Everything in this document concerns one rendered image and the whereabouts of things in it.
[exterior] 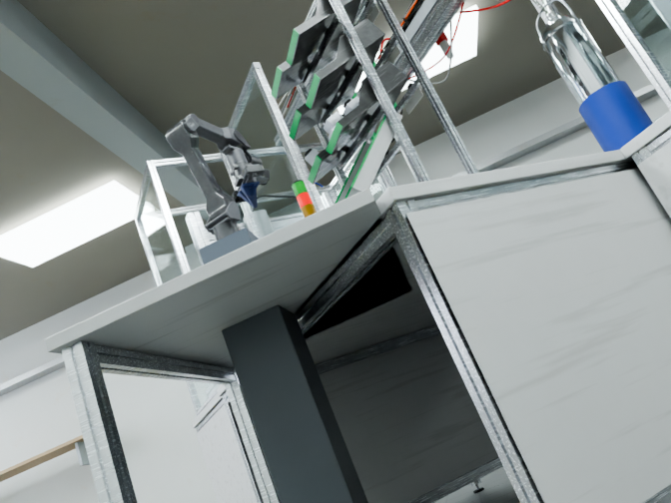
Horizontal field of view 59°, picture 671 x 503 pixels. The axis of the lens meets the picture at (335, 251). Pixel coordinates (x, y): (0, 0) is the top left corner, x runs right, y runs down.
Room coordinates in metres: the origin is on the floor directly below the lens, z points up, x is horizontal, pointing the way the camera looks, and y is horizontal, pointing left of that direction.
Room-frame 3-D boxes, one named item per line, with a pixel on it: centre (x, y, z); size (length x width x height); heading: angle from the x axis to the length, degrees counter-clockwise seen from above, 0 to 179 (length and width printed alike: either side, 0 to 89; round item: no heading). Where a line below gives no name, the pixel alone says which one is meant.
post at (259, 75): (2.09, 0.00, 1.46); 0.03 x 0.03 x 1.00; 32
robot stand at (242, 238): (1.52, 0.25, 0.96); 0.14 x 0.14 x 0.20; 85
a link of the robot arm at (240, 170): (1.70, 0.17, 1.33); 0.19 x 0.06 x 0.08; 32
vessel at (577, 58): (1.76, -0.96, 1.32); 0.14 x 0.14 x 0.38
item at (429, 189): (2.08, -0.35, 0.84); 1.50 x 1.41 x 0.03; 32
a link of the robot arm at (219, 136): (1.59, 0.22, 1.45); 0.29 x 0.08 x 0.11; 156
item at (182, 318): (1.51, 0.20, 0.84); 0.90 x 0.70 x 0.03; 175
